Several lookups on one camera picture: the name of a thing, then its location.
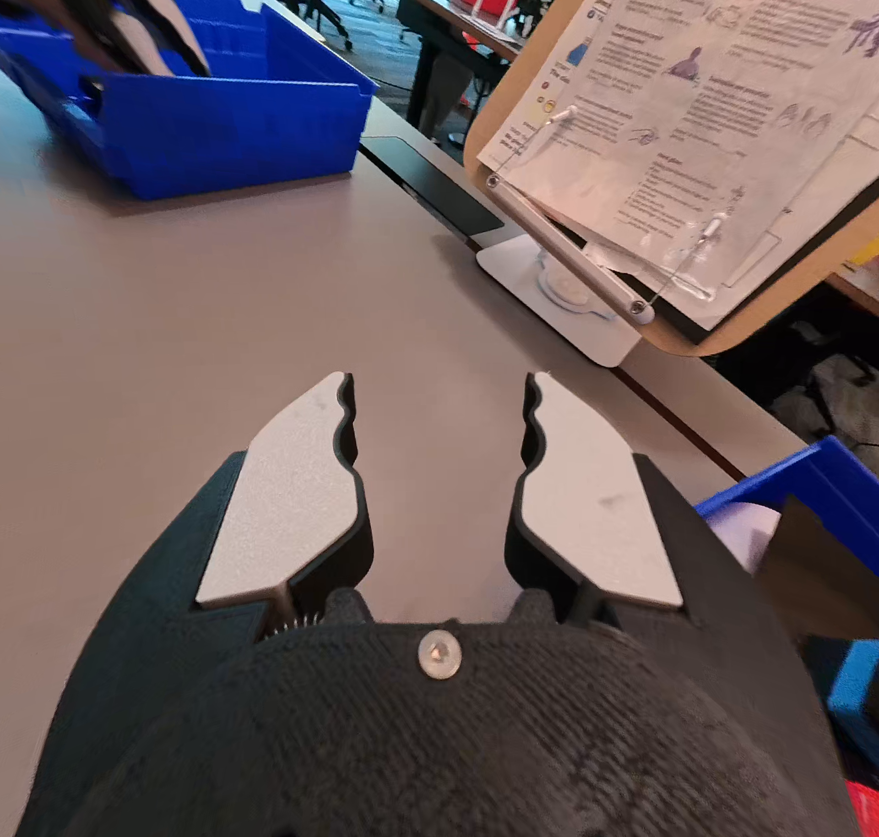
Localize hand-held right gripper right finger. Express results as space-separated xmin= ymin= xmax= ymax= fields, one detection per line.
xmin=503 ymin=371 xmax=685 ymax=611

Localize printed instruction sheets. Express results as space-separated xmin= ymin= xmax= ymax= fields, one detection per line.
xmin=477 ymin=0 xmax=879 ymax=331

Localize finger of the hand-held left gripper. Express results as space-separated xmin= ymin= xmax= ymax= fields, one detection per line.
xmin=134 ymin=0 xmax=212 ymax=77
xmin=109 ymin=9 xmax=177 ymax=77

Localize grey desk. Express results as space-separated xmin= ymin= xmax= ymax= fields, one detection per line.
xmin=0 ymin=0 xmax=814 ymax=824

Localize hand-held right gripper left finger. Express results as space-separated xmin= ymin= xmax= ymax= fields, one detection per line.
xmin=195 ymin=371 xmax=376 ymax=611

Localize white plastic item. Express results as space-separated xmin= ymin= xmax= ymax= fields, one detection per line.
xmin=706 ymin=500 xmax=784 ymax=577

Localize black desk cable cover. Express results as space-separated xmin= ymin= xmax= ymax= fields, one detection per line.
xmin=359 ymin=135 xmax=507 ymax=238

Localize blue plastic bin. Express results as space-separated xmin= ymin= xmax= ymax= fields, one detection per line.
xmin=0 ymin=0 xmax=380 ymax=201
xmin=694 ymin=435 xmax=879 ymax=749

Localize background wooden table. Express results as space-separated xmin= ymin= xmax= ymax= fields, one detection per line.
xmin=376 ymin=0 xmax=533 ymax=141

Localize wooden document stand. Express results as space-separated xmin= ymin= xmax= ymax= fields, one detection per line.
xmin=462 ymin=0 xmax=879 ymax=369

